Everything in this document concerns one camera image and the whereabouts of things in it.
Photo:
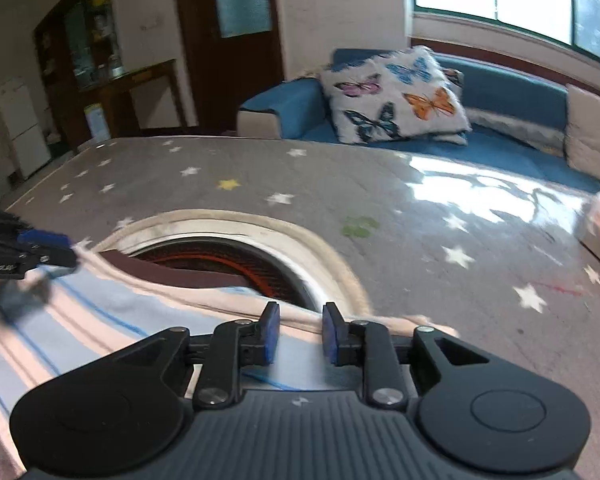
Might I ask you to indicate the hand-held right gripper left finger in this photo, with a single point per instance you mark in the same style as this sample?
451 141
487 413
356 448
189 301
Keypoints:
269 335

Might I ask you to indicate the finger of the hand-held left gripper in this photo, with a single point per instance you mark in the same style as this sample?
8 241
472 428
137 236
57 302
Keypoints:
0 225
42 240

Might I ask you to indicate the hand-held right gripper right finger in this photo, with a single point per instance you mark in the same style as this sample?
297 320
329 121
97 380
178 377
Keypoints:
332 335

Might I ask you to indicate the blue striped pants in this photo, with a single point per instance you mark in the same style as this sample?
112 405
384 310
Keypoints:
80 310

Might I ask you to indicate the white fridge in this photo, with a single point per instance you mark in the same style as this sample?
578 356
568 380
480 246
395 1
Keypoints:
22 120

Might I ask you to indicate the round table opening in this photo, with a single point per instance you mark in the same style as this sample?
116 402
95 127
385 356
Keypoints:
205 225

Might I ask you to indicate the green white box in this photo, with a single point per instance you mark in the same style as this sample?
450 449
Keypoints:
96 122

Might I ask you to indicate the grey star-print tablecloth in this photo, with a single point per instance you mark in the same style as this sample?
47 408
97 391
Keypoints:
330 180

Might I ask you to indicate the dark wooden cabinet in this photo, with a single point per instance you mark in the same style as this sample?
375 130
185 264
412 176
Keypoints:
55 60

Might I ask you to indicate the dark wooden side table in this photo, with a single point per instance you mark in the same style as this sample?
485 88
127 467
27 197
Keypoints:
130 72

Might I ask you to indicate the dark wooden door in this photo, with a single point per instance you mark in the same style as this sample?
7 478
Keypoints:
205 70

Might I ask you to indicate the butterfly print pillow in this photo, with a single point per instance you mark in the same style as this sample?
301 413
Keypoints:
395 95

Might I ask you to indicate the blue sofa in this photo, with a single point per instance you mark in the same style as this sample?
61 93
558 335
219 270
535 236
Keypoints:
505 92

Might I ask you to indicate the beige cushion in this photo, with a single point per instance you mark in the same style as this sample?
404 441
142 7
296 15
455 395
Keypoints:
590 130

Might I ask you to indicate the white wall socket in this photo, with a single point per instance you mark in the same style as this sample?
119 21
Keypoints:
151 24

